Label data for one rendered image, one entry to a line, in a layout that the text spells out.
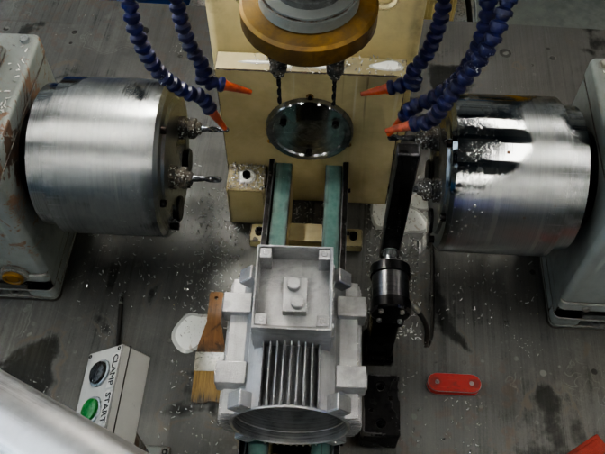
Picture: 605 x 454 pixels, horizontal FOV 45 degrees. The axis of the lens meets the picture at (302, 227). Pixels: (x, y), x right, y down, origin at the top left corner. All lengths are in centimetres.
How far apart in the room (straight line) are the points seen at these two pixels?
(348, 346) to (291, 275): 12
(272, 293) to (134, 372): 21
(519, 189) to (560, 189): 6
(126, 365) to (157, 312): 35
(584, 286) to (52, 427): 90
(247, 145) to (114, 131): 29
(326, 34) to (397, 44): 36
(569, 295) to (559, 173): 26
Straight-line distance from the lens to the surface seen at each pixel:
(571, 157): 110
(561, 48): 180
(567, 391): 131
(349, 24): 95
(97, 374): 99
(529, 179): 108
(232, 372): 96
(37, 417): 59
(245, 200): 133
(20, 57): 124
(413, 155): 92
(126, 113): 110
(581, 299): 129
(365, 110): 121
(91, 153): 110
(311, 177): 136
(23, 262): 129
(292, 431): 107
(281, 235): 124
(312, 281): 97
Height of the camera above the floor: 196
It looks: 57 degrees down
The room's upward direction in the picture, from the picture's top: straight up
